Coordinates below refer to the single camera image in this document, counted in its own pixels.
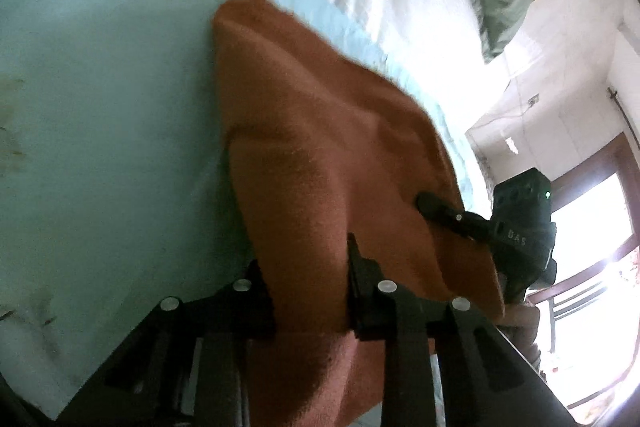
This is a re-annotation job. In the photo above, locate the brown window frame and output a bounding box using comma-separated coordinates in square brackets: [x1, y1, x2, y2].
[536, 131, 640, 414]

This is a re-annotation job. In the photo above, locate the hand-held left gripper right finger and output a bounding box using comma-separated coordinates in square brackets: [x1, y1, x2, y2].
[346, 233, 576, 427]

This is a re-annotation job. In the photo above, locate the orange patterned sweater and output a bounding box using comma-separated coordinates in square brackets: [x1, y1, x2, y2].
[211, 0, 506, 427]

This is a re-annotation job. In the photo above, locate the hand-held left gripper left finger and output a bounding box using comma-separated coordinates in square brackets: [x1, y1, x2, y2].
[75, 259, 277, 427]

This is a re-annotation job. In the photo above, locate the light blue floral blanket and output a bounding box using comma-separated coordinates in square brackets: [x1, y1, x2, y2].
[0, 0, 476, 420]

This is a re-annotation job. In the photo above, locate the person's right hand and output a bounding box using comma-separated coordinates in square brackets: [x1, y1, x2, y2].
[501, 298, 544, 364]

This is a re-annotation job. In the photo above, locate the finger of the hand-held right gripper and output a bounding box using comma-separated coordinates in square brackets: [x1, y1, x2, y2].
[416, 191, 496, 242]

